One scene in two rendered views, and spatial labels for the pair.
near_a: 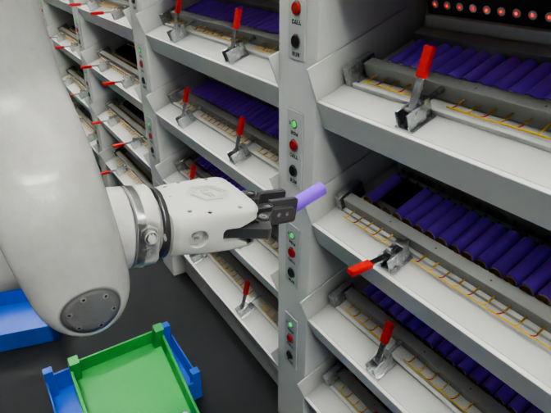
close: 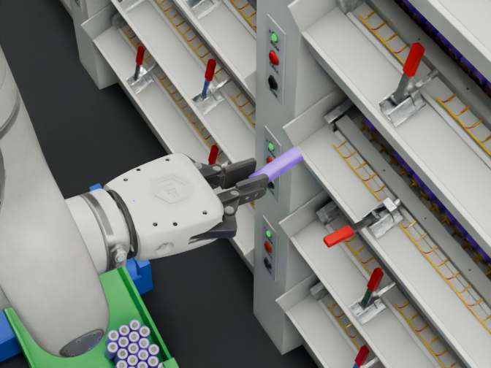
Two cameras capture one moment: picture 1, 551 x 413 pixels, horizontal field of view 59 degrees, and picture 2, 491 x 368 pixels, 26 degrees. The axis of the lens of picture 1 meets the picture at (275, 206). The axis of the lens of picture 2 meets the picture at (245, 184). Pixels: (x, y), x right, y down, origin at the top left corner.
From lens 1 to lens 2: 0.67 m
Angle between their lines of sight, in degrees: 24
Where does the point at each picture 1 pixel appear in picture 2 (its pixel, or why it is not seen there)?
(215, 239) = (180, 245)
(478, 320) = (450, 308)
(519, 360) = (476, 355)
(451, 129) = (435, 132)
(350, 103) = (340, 50)
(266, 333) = (240, 218)
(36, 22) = (35, 151)
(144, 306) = (60, 145)
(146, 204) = (114, 225)
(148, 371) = not seen: hidden behind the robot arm
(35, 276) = (45, 334)
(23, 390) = not seen: outside the picture
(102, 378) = not seen: hidden behind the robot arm
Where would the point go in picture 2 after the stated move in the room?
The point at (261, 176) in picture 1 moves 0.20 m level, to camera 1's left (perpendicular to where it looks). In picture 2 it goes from (234, 49) to (88, 44)
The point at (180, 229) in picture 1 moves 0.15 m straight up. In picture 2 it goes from (147, 244) to (135, 149)
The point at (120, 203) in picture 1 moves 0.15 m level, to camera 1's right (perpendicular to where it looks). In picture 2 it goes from (91, 228) to (243, 234)
